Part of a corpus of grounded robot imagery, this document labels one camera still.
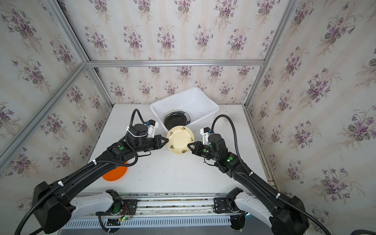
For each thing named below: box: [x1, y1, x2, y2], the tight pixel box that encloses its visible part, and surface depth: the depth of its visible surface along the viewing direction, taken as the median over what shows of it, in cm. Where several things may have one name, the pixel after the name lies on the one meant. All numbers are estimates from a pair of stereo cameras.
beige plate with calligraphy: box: [166, 125, 195, 155], surface depth 76 cm
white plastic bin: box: [149, 86, 220, 132], surface depth 112 cm
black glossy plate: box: [163, 109, 191, 131], surface depth 106 cm
